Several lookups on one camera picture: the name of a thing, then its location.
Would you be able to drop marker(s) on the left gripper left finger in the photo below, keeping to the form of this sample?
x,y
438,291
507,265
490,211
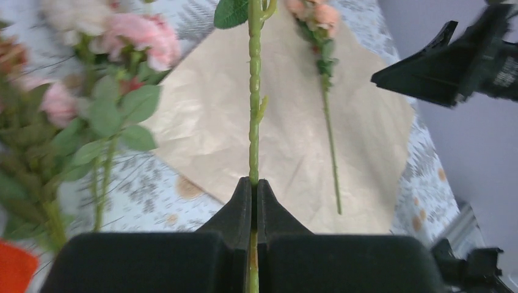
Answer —
x,y
214,258

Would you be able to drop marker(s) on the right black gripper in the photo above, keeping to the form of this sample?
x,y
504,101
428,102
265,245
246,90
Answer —
x,y
436,74

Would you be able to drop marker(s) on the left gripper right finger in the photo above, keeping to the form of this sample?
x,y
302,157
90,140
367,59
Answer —
x,y
293,259

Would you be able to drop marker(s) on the single pink fake flower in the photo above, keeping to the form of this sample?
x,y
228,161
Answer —
x,y
318,23

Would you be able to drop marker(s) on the beige kraft wrapping paper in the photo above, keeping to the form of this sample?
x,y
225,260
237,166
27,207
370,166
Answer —
x,y
202,125

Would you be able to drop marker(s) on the green flower stem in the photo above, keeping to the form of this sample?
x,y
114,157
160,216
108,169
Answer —
x,y
229,14

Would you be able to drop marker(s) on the pink fake flower bouquet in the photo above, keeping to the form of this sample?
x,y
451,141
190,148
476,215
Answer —
x,y
56,131

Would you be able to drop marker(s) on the orange cloth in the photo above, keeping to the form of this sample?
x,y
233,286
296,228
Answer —
x,y
17,268

